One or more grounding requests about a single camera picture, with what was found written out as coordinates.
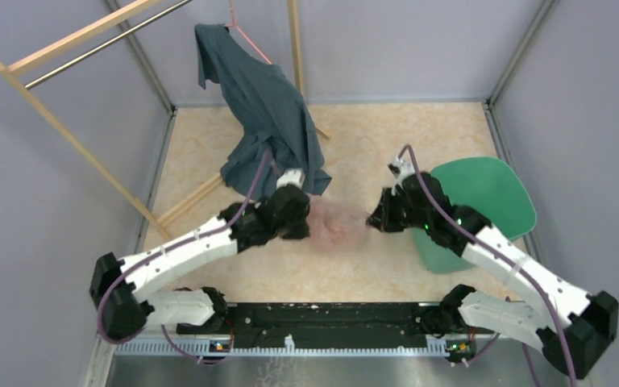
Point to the wooden clothes rack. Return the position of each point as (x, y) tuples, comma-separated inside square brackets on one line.
[(48, 190)]

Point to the green plastic trash bin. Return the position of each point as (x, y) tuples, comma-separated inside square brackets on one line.
[(490, 186)]

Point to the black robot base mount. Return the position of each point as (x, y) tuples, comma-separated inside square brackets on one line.
[(332, 325)]

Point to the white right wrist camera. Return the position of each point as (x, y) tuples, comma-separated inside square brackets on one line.
[(401, 169)]

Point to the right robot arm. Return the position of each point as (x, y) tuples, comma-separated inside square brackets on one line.
[(570, 326)]

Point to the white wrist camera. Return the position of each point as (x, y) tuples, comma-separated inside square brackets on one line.
[(294, 177), (401, 169)]

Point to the pink plastic trash bag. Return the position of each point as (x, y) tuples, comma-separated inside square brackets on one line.
[(335, 227)]

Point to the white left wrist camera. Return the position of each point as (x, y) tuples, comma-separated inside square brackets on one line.
[(294, 177)]

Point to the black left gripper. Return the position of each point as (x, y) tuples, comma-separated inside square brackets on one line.
[(302, 229)]

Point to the dark teal shirt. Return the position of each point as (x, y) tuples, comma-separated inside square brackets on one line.
[(270, 109)]

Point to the grey slotted cable duct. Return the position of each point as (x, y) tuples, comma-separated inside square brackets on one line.
[(159, 346)]

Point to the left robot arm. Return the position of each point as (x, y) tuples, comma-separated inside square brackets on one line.
[(128, 292)]

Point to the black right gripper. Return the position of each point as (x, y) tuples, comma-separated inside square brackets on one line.
[(381, 217)]

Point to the pink clothes hanger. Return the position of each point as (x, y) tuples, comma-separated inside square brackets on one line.
[(235, 24)]

